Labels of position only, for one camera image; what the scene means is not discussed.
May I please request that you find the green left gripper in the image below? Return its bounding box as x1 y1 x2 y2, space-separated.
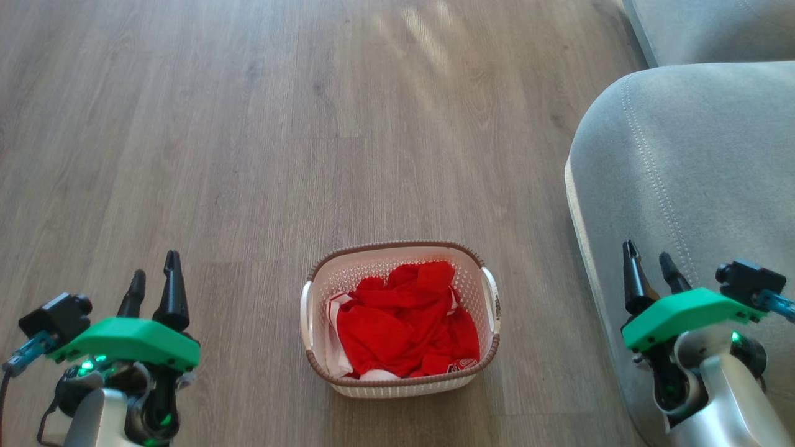
46 250 201 373

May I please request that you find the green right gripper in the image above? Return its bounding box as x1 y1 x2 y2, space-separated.
621 240 767 353

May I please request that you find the white plastic laundry basket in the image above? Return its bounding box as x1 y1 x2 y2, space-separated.
300 240 501 399

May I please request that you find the grey fabric sofa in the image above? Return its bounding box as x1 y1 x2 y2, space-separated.
564 0 795 447

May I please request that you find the red white garment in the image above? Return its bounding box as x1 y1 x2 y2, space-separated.
327 261 481 381

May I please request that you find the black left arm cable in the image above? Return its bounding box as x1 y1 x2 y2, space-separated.
0 370 13 447

